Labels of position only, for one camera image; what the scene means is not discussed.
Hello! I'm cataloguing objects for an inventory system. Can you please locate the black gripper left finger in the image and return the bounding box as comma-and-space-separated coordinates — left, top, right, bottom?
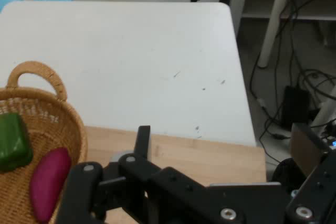
56, 125, 211, 224

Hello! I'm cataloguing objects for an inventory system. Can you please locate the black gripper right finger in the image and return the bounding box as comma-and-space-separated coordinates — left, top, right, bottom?
286, 123, 336, 224

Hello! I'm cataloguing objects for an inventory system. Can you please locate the bamboo wooden cutting board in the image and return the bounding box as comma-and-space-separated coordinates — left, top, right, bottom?
51, 125, 267, 224

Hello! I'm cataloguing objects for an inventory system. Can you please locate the purple toy sweet potato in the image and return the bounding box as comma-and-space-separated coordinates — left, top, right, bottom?
29, 147, 72, 222

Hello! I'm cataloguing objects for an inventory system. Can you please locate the black power adapter brick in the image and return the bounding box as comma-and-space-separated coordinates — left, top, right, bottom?
280, 85, 312, 130

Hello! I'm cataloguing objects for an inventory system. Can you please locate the green toy bell pepper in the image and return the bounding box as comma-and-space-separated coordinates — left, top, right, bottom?
0, 113, 34, 174

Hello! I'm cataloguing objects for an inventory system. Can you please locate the white round furniture leg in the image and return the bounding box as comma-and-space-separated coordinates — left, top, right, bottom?
256, 0, 292, 69

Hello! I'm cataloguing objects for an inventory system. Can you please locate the woven wicker basket with handles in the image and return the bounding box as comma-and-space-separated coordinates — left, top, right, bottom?
0, 60, 89, 224

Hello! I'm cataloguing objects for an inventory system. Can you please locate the black floor cable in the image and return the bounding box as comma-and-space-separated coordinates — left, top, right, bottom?
248, 50, 293, 142

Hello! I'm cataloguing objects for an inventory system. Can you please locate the black hanging cable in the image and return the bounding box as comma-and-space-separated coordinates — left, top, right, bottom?
272, 0, 335, 93

